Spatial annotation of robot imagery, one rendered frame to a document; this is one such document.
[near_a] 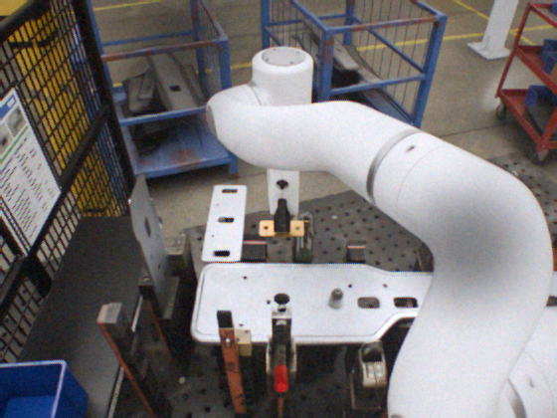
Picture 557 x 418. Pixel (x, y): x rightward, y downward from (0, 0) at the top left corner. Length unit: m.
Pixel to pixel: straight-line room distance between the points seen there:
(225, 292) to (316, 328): 0.23
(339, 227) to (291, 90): 1.07
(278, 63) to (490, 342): 0.42
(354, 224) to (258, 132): 1.13
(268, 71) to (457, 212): 0.33
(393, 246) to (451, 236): 1.21
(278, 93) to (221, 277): 0.59
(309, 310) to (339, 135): 0.61
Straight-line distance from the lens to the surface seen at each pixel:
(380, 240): 1.58
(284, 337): 0.83
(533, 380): 0.43
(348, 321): 1.00
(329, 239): 1.55
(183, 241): 1.08
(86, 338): 1.02
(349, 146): 0.45
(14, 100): 1.02
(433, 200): 0.38
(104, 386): 0.95
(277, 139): 0.52
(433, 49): 2.95
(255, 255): 1.13
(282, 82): 0.59
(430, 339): 0.39
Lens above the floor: 1.85
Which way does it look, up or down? 44 degrees down
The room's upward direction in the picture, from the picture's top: straight up
